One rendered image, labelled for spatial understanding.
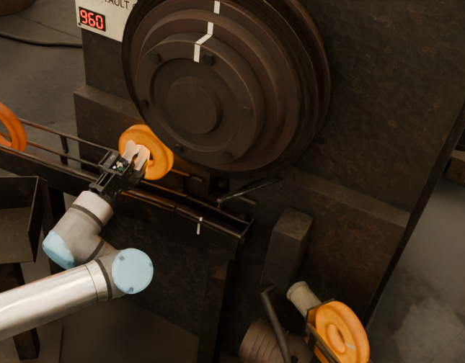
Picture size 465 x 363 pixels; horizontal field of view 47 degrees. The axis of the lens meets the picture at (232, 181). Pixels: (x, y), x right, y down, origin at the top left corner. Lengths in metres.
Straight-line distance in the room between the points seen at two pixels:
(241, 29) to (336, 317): 0.64
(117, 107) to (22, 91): 1.77
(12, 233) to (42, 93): 1.73
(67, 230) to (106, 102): 0.44
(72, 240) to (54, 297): 0.18
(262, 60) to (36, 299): 0.62
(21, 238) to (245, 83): 0.81
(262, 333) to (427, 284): 1.15
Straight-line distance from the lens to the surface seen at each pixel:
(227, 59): 1.00
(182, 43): 1.03
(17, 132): 1.72
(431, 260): 2.53
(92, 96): 1.55
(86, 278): 1.11
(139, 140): 1.39
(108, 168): 1.30
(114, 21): 1.41
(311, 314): 1.28
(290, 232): 1.29
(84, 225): 1.25
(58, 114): 3.01
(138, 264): 1.12
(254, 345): 1.42
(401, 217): 1.32
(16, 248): 1.52
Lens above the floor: 1.72
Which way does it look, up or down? 42 degrees down
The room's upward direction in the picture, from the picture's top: 8 degrees clockwise
